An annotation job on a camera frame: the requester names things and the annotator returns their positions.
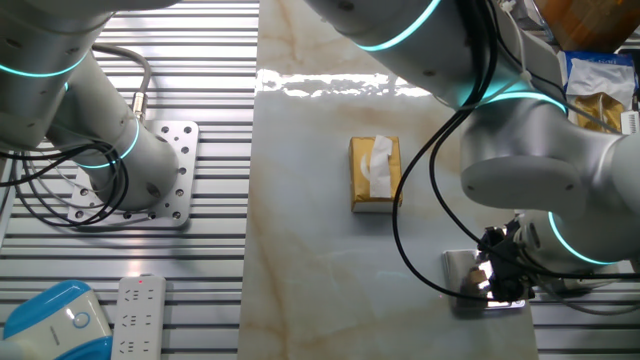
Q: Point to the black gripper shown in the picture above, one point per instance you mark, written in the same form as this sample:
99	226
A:
502	255

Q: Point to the white Flexiv robot arm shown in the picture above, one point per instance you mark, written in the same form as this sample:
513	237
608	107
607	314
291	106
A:
515	160

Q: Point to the silver digital scale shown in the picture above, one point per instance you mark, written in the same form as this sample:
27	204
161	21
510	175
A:
460	280

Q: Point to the yellow tissue pack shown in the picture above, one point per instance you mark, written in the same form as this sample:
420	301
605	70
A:
376	175

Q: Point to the yellow transparent plastic bag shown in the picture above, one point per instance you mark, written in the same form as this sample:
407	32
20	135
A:
600	110

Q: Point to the white barcode box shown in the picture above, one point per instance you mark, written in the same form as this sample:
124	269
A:
631	121

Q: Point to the blue and white plastic pack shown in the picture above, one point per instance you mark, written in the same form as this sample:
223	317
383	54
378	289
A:
600	72

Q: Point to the brown cardboard box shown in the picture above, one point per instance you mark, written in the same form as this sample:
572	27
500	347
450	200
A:
590	22

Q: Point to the white power strip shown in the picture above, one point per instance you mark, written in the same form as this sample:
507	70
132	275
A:
138	317

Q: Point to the blue and white device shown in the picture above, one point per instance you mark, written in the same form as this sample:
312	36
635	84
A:
55	322

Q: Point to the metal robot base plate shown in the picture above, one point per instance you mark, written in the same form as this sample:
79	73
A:
182	170

